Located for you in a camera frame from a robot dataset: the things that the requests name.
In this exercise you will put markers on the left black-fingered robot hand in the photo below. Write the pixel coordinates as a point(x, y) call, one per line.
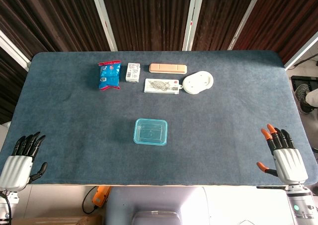
point(16, 170)

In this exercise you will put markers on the right orange-tipped robot hand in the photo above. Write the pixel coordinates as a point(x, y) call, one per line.
point(289, 164)

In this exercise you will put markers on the clear teal plastic container lid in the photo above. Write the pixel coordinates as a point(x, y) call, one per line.
point(139, 125)

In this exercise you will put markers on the clear blue plastic container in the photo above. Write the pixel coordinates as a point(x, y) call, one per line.
point(150, 133)

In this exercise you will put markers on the white packet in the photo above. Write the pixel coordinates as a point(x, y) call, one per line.
point(160, 86)

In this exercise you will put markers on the grey sneaker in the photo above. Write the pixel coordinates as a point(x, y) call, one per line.
point(301, 98)

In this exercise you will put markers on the beige trouser leg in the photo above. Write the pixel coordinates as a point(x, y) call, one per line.
point(313, 97)

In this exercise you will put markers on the blue table cloth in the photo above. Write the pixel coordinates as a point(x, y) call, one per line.
point(74, 125)

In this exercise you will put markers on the black floor tray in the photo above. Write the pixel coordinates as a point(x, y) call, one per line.
point(304, 80)

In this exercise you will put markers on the orange device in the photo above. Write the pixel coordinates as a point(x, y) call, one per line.
point(100, 196)

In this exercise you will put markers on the white round plastic holder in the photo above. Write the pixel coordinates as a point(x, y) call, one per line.
point(197, 82)

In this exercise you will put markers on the blue snack bag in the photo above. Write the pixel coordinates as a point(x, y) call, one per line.
point(109, 76)

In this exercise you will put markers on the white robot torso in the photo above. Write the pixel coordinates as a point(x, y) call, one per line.
point(161, 200)

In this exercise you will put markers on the white milk carton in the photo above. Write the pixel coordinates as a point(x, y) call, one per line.
point(133, 72)

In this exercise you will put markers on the beige long cutlery case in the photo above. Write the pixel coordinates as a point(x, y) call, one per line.
point(167, 68)

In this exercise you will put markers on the white frame post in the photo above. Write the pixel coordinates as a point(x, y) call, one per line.
point(301, 51)
point(13, 51)
point(244, 19)
point(192, 19)
point(104, 19)

